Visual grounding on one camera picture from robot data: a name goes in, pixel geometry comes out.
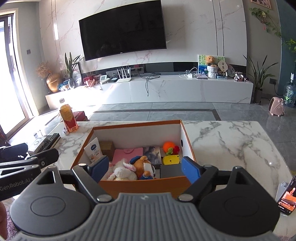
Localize white lotion tube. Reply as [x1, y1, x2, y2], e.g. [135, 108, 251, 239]
[84, 138, 103, 163]

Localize orange cardboard storage box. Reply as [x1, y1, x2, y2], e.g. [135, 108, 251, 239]
[82, 120, 196, 198]

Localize black remote control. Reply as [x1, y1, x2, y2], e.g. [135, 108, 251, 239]
[35, 133, 61, 153]

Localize teddy bear on cabinet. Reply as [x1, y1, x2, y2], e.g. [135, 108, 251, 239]
[205, 55, 218, 79]

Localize pink pouch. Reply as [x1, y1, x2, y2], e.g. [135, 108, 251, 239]
[112, 147, 143, 165]

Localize golden vase dried flowers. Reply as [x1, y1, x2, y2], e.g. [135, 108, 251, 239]
[36, 62, 62, 93]

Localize red yellow carton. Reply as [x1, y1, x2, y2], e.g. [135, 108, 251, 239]
[60, 104, 79, 133]

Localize orange knitted fruit toy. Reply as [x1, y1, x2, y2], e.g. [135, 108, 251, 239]
[163, 142, 180, 155]

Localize white plush toy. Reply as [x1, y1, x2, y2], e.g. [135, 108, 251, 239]
[107, 159, 137, 181]

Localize potted plant left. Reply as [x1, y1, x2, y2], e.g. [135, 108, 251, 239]
[65, 52, 83, 88]

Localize dark picture book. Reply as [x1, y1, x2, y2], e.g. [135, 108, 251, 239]
[143, 146, 162, 169]

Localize white wifi router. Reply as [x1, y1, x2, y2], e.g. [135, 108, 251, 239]
[117, 68, 132, 83]

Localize water bottle dispenser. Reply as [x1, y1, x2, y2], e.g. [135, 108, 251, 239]
[283, 73, 295, 108]

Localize potted green plant right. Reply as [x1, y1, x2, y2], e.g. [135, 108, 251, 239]
[243, 54, 278, 104]

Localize black square gift box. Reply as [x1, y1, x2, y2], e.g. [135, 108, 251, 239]
[159, 164, 184, 179]

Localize yellow tape measure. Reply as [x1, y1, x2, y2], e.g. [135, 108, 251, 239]
[163, 155, 180, 165]

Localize black wall television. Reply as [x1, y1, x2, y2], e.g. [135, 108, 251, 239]
[79, 1, 167, 61]

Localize pink small heater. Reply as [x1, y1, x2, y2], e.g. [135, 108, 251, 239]
[268, 97, 285, 116]

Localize brown small box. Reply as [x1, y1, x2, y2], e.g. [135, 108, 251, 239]
[99, 141, 115, 161]

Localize brown teddy bear toy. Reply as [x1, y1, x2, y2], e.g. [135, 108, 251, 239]
[130, 156, 155, 180]

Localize white marble tv cabinet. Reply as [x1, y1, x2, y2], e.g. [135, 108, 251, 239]
[46, 75, 253, 109]

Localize hanging ivy plant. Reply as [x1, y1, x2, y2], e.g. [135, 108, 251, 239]
[249, 8, 295, 54]

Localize smartphone on stand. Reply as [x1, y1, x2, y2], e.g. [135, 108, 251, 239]
[275, 176, 296, 216]

